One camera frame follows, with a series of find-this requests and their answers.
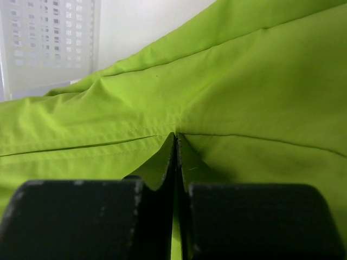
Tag white plastic basket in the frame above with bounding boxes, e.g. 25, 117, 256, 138
1, 0, 101, 100

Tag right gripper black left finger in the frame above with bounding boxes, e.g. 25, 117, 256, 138
1, 133, 175, 259

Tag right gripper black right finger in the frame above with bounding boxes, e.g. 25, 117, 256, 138
176, 133, 346, 259

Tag lime green shorts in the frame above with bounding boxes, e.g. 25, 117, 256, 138
1, 1, 346, 259

